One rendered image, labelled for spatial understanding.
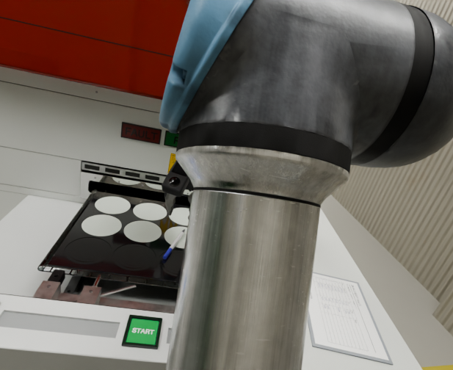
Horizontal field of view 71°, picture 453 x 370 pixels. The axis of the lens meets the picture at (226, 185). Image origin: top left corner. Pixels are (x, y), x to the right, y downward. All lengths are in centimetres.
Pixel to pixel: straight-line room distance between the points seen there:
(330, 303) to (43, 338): 53
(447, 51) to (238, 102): 13
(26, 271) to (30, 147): 40
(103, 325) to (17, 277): 35
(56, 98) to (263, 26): 91
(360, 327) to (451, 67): 57
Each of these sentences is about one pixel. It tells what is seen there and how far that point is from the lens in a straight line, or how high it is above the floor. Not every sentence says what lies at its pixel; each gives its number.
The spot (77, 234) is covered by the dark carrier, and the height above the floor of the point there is 90.
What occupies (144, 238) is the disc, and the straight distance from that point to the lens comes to 87.
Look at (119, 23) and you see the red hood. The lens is 92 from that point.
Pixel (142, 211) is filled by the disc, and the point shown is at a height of 90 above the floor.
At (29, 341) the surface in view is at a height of 96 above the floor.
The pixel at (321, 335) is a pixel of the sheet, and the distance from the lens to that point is 67.
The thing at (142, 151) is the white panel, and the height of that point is 104.
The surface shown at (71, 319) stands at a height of 96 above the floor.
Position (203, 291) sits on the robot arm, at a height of 129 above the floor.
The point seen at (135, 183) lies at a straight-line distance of 106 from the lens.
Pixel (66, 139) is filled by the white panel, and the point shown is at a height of 104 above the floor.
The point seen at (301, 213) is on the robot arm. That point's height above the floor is 134.
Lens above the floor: 142
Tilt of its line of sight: 25 degrees down
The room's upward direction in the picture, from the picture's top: 14 degrees clockwise
